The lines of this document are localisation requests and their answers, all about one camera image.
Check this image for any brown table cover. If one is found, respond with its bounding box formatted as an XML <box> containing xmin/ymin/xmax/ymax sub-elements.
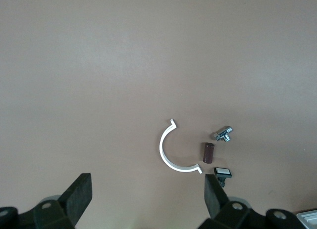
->
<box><xmin>0</xmin><ymin>0</ymin><xmax>317</xmax><ymax>229</ymax></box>

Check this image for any white drawer cabinet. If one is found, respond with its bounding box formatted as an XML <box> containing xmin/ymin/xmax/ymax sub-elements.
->
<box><xmin>296</xmin><ymin>210</ymin><xmax>317</xmax><ymax>229</ymax></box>

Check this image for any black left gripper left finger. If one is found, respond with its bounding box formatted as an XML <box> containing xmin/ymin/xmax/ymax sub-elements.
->
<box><xmin>19</xmin><ymin>173</ymin><xmax>93</xmax><ymax>229</ymax></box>

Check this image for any brown cylinder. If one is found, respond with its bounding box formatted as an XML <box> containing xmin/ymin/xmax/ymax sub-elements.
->
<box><xmin>202</xmin><ymin>141</ymin><xmax>215</xmax><ymax>164</ymax></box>

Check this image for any white square push button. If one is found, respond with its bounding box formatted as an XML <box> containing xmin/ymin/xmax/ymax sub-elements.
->
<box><xmin>213</xmin><ymin>166</ymin><xmax>233</xmax><ymax>188</ymax></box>

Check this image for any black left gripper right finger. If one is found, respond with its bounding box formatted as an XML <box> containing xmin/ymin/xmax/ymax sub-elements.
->
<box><xmin>198</xmin><ymin>174</ymin><xmax>268</xmax><ymax>229</ymax></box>

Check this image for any white semicircular pipe clamp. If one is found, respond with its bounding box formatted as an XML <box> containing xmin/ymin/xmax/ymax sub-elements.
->
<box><xmin>159</xmin><ymin>118</ymin><xmax>203</xmax><ymax>175</ymax></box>

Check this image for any chrome valve fitting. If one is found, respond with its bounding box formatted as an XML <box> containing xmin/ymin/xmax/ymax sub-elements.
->
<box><xmin>212</xmin><ymin>125</ymin><xmax>234</xmax><ymax>142</ymax></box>

